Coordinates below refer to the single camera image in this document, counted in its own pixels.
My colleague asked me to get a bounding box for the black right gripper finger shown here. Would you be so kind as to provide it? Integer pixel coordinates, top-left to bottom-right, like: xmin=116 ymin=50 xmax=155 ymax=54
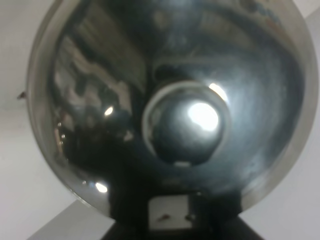
xmin=103 ymin=189 xmax=265 ymax=240

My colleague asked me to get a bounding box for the stainless steel teapot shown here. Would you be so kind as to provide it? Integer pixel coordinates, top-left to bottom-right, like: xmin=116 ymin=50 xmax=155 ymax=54
xmin=26 ymin=0 xmax=318 ymax=224

